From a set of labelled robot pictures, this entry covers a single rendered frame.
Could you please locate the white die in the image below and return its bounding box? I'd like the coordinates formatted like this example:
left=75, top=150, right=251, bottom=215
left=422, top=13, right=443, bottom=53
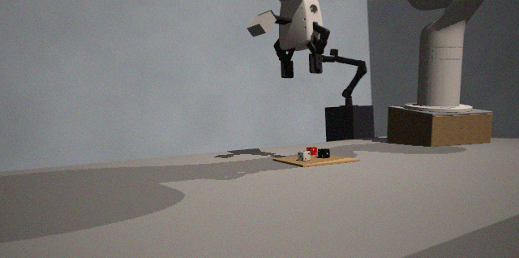
left=298, top=151, right=311, bottom=161

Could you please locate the red die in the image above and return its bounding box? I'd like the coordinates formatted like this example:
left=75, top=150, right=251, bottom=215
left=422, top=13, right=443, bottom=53
left=307, top=147, right=317, bottom=155

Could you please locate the tan mat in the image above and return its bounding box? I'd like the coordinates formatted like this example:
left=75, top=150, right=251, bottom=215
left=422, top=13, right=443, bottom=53
left=273, top=155, right=360, bottom=167

